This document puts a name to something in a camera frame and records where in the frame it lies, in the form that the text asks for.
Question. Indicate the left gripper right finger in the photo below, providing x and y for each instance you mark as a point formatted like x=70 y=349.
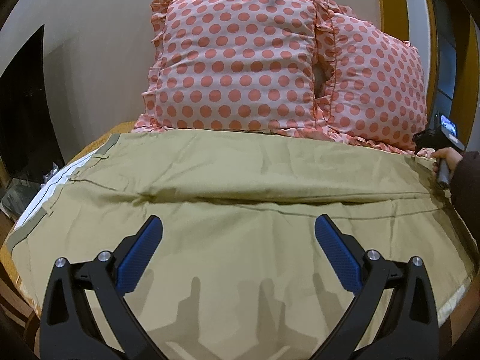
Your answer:
x=409 y=328

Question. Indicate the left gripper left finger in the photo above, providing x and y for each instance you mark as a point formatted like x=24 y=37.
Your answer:
x=68 y=326

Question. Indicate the khaki pants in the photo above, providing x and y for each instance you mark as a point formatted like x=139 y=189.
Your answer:
x=239 y=274

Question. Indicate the right forearm dark sleeve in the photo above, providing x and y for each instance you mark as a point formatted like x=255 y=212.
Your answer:
x=465 y=189

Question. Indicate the person's right hand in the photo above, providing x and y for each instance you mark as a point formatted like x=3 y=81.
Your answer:
x=450 y=156

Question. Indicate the polka dot pillow right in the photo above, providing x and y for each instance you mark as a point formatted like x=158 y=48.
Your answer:
x=374 y=89

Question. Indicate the polka dot pillow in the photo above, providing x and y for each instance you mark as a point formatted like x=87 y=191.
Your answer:
x=374 y=89
x=233 y=65

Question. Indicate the yellow patterned bedsheet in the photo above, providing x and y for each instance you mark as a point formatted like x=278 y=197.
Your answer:
x=44 y=194

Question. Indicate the black television screen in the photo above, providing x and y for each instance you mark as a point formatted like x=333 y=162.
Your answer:
x=29 y=147

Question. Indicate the polka dot pillow left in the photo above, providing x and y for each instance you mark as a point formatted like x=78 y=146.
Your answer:
x=233 y=65

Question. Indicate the wooden door frame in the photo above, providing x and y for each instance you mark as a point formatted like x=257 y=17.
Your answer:
x=447 y=38

